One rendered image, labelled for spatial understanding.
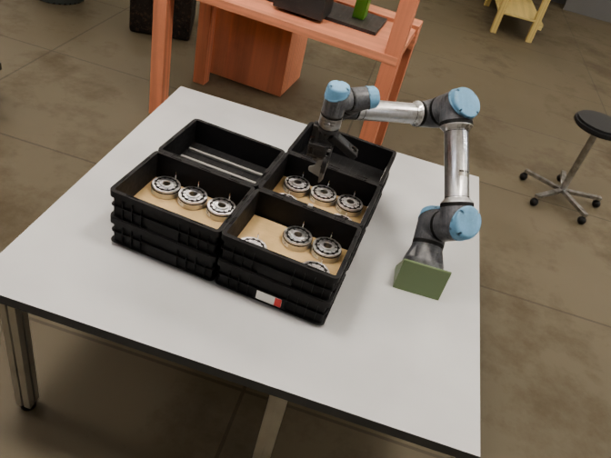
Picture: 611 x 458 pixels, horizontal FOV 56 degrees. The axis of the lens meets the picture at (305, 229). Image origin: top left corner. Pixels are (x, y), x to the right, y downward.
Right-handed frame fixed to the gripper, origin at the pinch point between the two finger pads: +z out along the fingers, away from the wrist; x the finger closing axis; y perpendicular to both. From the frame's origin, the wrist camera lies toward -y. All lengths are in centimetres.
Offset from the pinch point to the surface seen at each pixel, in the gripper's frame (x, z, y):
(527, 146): -289, 119, -149
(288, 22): -162, 16, 50
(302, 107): -242, 115, 42
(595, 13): -816, 143, -307
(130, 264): 41, 28, 53
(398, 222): -28, 32, -35
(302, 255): 25.8, 16.0, -1.3
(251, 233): 22.0, 16.1, 17.9
